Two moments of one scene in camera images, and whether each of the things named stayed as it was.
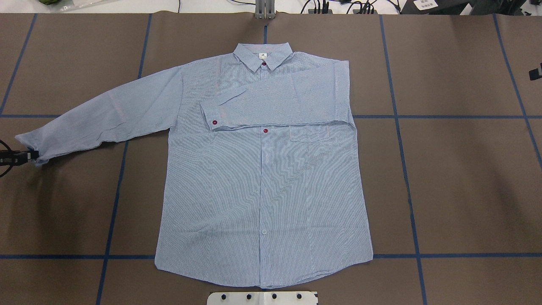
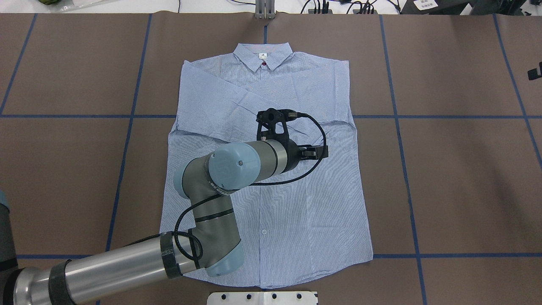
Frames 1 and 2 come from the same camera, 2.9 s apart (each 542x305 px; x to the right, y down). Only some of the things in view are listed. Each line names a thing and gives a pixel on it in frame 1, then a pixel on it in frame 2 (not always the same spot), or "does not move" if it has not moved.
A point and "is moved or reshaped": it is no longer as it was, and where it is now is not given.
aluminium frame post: [265, 9] does not move
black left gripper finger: [31, 155] → [311, 152]
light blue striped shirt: [262, 186] is moved or reshaped
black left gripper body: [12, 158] → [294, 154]
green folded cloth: [48, 2] does not move
